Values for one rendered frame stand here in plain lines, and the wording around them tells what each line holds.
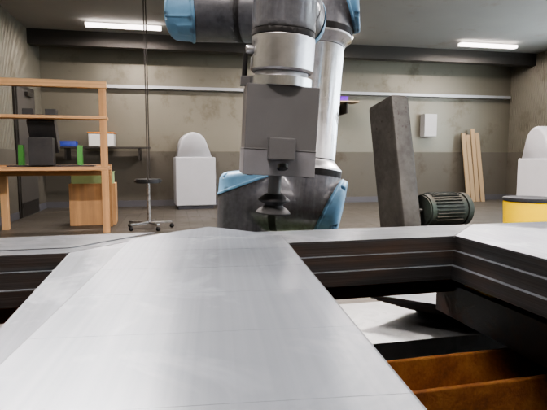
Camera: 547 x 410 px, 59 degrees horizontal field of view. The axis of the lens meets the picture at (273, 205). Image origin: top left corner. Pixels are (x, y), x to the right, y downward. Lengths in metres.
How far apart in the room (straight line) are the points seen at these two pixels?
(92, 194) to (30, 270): 6.88
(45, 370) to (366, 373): 0.14
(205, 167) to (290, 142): 8.76
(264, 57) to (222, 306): 0.33
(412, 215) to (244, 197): 3.99
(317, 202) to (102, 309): 0.66
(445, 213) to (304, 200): 4.13
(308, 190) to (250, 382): 0.75
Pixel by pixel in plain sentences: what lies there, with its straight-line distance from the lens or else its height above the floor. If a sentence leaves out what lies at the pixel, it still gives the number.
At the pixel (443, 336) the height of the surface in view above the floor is 0.68.
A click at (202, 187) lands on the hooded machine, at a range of 9.31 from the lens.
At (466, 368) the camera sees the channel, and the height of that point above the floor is 0.71.
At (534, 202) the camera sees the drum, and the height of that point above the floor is 0.61.
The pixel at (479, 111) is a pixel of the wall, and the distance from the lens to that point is 12.24.
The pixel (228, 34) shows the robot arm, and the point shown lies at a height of 1.13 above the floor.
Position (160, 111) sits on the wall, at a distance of 10.12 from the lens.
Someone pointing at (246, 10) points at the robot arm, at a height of 1.15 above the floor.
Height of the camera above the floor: 0.96
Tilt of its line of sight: 5 degrees down
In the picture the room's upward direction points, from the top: straight up
